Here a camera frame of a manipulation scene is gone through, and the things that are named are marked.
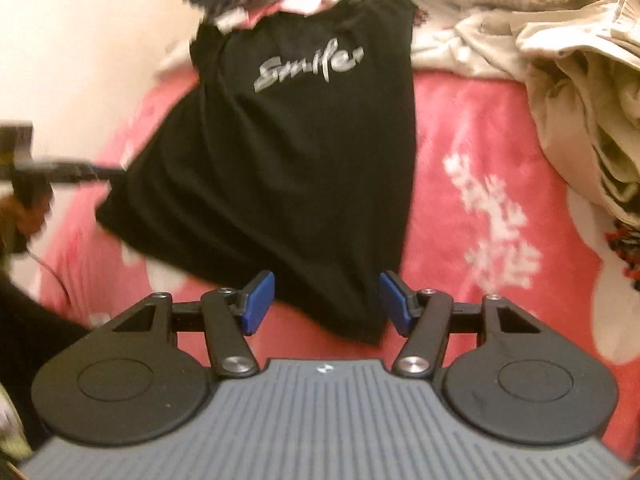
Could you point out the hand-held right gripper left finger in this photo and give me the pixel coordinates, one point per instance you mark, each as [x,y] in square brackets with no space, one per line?
[257,305]

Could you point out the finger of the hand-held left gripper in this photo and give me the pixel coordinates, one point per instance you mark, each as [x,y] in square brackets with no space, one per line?
[75,170]

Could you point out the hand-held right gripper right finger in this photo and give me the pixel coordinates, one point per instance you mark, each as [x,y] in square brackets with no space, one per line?
[397,305]

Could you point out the black printed t-shirt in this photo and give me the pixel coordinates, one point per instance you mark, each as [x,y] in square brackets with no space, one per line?
[280,160]

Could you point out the person's left forearm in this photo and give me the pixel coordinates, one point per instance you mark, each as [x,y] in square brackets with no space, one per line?
[30,340]

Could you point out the person's left hand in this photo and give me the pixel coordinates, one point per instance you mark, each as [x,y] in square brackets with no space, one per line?
[20,227]

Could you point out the red floral blanket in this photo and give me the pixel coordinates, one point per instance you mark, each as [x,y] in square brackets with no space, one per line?
[475,125]

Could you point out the crumpled white garment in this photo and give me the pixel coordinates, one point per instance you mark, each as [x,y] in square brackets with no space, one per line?
[475,45]

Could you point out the crumpled beige pants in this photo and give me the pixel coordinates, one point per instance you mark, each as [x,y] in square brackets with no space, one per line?
[575,90]

